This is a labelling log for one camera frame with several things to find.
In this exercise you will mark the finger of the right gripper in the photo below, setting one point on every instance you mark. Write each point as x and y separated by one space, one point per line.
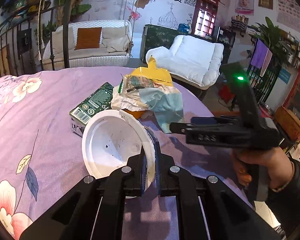
214 120
216 131

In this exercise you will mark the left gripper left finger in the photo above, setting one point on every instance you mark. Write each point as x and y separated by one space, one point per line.
93 208

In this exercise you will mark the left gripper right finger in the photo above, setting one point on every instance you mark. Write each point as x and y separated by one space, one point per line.
206 207

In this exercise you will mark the orange peel piece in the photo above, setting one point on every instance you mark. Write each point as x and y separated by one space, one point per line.
139 114

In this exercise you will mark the yellow plastic bag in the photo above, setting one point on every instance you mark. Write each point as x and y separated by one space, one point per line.
158 75

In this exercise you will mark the white paper bag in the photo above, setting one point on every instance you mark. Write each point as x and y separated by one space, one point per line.
130 102

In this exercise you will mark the clear snack wrapper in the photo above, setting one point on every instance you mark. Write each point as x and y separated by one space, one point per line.
131 85

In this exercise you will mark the green drink carton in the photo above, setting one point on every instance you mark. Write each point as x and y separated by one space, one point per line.
98 101

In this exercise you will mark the person right hand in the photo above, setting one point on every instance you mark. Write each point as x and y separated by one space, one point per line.
279 167

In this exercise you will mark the red bag on floor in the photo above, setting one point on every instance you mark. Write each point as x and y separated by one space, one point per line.
225 94

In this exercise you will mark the black metal rack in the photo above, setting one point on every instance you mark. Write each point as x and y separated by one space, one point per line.
261 85

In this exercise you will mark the white cushioned lounge chair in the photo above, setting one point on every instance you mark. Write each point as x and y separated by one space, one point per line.
191 60

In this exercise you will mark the purple hanging towel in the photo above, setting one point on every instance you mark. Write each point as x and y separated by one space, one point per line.
259 54

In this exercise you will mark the pink hanging towel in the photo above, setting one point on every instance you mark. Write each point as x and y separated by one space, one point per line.
266 62

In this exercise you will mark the green potted plant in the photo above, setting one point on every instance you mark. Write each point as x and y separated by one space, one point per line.
271 36

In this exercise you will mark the red telephone booth cabinet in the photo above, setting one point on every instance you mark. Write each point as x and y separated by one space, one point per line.
204 17

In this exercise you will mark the green patterned cabinet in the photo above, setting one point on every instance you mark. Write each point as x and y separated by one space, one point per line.
154 36

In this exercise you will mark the white wicker swing sofa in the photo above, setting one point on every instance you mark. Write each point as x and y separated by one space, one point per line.
115 46

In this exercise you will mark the brown square cushion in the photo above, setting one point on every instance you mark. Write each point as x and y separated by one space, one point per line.
88 38

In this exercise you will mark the banana plant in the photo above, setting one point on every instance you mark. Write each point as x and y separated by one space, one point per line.
76 8

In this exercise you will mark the black iron bed frame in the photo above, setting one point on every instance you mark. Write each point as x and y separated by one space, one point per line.
24 36

